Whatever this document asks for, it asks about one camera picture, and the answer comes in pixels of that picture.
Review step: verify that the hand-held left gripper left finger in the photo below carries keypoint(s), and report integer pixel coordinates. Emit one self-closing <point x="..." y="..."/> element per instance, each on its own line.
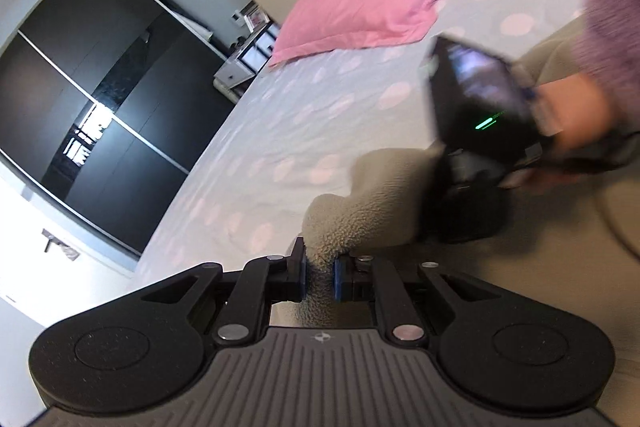
<point x="302" y="277"/>

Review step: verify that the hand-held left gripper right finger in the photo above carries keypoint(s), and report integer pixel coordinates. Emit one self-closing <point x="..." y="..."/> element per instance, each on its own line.
<point x="337" y="279"/>

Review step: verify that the olive fleece garment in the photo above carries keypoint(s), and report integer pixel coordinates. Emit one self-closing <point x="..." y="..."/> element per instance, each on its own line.
<point x="380" y="197"/>

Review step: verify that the person's right forearm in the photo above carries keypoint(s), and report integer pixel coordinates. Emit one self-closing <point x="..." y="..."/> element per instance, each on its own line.
<point x="615" y="17"/>

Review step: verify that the person's right hand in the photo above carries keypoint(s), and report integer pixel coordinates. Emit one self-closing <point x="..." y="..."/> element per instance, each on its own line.
<point x="575" y="112"/>

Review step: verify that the pink pillow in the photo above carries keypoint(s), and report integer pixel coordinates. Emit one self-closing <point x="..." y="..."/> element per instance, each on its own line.
<point x="370" y="2"/>

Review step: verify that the grey bed sheet pink dots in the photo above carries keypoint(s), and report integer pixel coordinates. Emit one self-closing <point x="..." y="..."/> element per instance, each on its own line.
<point x="300" y="117"/>

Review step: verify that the white nightstand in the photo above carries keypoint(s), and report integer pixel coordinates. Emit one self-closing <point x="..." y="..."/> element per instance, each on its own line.
<point x="247" y="57"/>

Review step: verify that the black sliding wardrobe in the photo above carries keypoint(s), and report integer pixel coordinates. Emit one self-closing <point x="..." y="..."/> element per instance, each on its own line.
<point x="100" y="82"/>

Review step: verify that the picture frame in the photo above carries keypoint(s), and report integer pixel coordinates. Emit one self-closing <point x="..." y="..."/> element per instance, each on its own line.
<point x="252" y="17"/>

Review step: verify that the wall hook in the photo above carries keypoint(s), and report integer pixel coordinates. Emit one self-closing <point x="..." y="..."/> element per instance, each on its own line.
<point x="60" y="244"/>

